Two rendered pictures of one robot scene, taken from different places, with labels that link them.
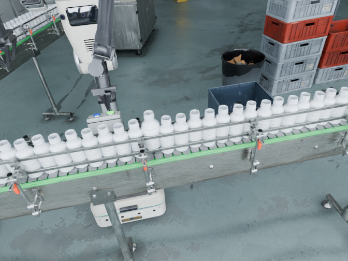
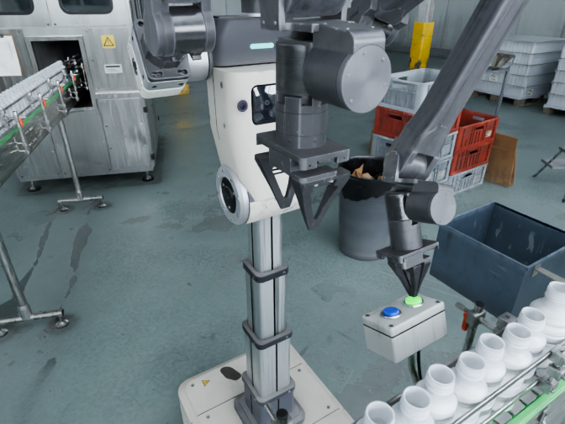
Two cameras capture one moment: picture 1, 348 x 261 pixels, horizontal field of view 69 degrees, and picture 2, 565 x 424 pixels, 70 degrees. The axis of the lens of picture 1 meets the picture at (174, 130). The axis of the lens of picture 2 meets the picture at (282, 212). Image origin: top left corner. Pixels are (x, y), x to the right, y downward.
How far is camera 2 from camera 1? 0.88 m
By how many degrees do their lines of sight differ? 22
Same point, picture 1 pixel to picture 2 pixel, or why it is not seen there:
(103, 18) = (461, 97)
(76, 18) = (267, 108)
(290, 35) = not seen: hidden behind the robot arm
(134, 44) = (140, 162)
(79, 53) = (256, 180)
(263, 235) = not seen: outside the picture
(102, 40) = (432, 145)
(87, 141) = (479, 387)
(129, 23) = (132, 128)
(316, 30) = not seen: hidden behind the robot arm
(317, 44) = (448, 143)
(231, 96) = (464, 230)
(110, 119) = (430, 316)
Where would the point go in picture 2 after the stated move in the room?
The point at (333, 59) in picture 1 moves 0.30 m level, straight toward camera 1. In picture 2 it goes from (462, 162) to (468, 175)
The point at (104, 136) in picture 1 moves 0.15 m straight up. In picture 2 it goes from (499, 364) to (527, 287)
